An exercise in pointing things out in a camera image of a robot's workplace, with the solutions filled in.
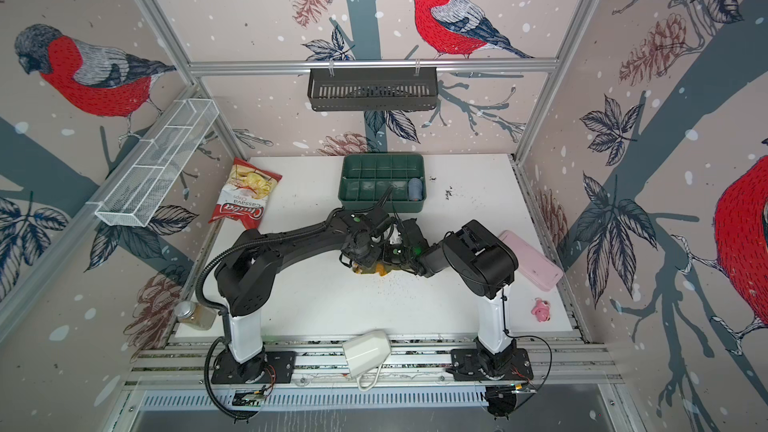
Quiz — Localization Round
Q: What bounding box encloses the black right base cable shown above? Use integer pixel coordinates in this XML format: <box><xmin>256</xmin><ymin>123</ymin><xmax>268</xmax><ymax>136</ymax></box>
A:
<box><xmin>503</xmin><ymin>293</ymin><xmax>554</xmax><ymax>397</ymax></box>

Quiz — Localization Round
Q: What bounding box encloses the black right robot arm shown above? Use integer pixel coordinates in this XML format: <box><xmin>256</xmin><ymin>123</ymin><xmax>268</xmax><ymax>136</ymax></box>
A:
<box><xmin>379</xmin><ymin>219</ymin><xmax>519</xmax><ymax>377</ymax></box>

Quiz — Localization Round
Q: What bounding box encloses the white overhead camera box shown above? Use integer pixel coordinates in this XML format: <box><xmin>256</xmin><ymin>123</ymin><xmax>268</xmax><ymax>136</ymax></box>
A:
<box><xmin>342</xmin><ymin>330</ymin><xmax>391</xmax><ymax>379</ymax></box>

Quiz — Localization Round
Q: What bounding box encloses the glass jar with lid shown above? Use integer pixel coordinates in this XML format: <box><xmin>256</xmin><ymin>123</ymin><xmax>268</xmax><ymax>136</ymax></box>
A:
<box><xmin>174</xmin><ymin>301</ymin><xmax>217</xmax><ymax>331</ymax></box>

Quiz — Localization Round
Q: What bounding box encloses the white wire mesh basket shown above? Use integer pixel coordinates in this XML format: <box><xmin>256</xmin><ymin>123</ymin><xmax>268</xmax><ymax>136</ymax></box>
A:
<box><xmin>95</xmin><ymin>98</ymin><xmax>219</xmax><ymax>227</ymax></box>

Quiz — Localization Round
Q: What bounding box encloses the black hanging basket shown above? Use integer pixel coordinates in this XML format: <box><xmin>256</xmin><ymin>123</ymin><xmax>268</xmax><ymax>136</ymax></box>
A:
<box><xmin>307</xmin><ymin>67</ymin><xmax>439</xmax><ymax>112</ymax></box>

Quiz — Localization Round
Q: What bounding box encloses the pink pig toy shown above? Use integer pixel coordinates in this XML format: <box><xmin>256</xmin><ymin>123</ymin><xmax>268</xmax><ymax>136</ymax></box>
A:
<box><xmin>531</xmin><ymin>297</ymin><xmax>551</xmax><ymax>323</ymax></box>

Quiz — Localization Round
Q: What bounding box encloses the grey rolled item in tray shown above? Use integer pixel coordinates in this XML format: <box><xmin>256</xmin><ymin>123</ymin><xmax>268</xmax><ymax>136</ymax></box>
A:
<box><xmin>408</xmin><ymin>177</ymin><xmax>424</xmax><ymax>202</ymax></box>

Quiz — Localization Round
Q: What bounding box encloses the black base cable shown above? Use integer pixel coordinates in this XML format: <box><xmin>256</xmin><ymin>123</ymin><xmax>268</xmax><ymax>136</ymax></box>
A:
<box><xmin>503</xmin><ymin>293</ymin><xmax>554</xmax><ymax>397</ymax></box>
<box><xmin>202</xmin><ymin>338</ymin><xmax>265</xmax><ymax>422</ymax></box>

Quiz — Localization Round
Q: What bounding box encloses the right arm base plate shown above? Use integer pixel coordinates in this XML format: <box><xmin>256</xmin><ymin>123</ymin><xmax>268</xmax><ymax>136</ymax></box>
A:
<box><xmin>445</xmin><ymin>347</ymin><xmax>534</xmax><ymax>382</ymax></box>

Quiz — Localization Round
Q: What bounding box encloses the olive yellow sock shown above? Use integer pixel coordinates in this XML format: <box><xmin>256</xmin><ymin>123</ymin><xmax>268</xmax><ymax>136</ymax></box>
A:
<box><xmin>352</xmin><ymin>261</ymin><xmax>395</xmax><ymax>277</ymax></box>

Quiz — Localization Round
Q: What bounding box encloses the green compartment tray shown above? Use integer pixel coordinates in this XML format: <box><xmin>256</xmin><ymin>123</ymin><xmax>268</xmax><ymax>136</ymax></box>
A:
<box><xmin>337</xmin><ymin>153</ymin><xmax>427</xmax><ymax>214</ymax></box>

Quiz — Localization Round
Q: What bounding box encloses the black left base cable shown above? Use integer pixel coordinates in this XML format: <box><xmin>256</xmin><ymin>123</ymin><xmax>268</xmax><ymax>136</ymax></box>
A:
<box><xmin>202</xmin><ymin>338</ymin><xmax>265</xmax><ymax>422</ymax></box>

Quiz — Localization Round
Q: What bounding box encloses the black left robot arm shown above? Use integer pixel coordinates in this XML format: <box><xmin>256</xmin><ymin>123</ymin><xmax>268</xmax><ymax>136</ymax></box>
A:
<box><xmin>213</xmin><ymin>206</ymin><xmax>395</xmax><ymax>364</ymax></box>

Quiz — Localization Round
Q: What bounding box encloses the red chips bag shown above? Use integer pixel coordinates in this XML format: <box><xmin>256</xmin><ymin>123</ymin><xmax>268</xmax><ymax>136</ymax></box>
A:
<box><xmin>210</xmin><ymin>158</ymin><xmax>282</xmax><ymax>230</ymax></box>

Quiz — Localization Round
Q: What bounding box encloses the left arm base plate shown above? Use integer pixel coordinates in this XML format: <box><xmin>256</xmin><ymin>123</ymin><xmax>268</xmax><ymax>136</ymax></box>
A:
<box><xmin>211</xmin><ymin>349</ymin><xmax>297</xmax><ymax>385</ymax></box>

